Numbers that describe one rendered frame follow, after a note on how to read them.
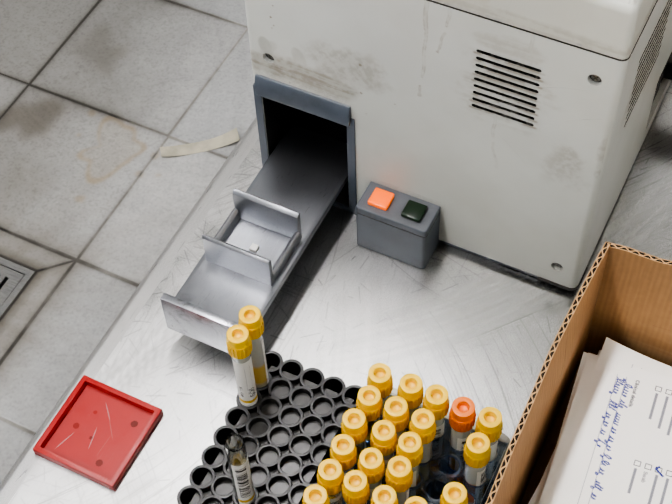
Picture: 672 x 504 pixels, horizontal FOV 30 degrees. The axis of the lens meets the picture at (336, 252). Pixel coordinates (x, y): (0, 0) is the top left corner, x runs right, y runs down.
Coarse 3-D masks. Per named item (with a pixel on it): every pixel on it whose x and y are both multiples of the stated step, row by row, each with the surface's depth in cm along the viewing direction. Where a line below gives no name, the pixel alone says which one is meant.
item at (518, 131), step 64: (256, 0) 88; (320, 0) 85; (384, 0) 82; (448, 0) 79; (512, 0) 77; (576, 0) 75; (640, 0) 74; (256, 64) 93; (320, 64) 90; (384, 64) 87; (448, 64) 84; (512, 64) 81; (576, 64) 78; (640, 64) 83; (320, 128) 107; (384, 128) 92; (448, 128) 89; (512, 128) 86; (576, 128) 83; (640, 128) 98; (448, 192) 94; (512, 192) 91; (576, 192) 88; (512, 256) 97; (576, 256) 93
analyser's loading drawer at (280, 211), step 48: (288, 144) 102; (336, 144) 102; (240, 192) 95; (288, 192) 99; (336, 192) 99; (240, 240) 96; (288, 240) 96; (192, 288) 94; (240, 288) 94; (192, 336) 93
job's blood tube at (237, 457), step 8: (232, 440) 80; (240, 440) 80; (232, 448) 81; (240, 448) 79; (232, 456) 79; (240, 456) 79; (232, 464) 80; (240, 464) 80; (248, 464) 81; (232, 472) 81; (240, 472) 81; (248, 472) 82; (232, 480) 83; (240, 480) 82; (248, 480) 82; (240, 488) 83; (248, 488) 83; (240, 496) 84; (248, 496) 84
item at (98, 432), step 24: (96, 384) 93; (72, 408) 92; (96, 408) 92; (120, 408) 92; (144, 408) 92; (48, 432) 91; (72, 432) 91; (96, 432) 91; (120, 432) 91; (144, 432) 90; (48, 456) 89; (72, 456) 90; (96, 456) 90; (120, 456) 90; (96, 480) 89; (120, 480) 89
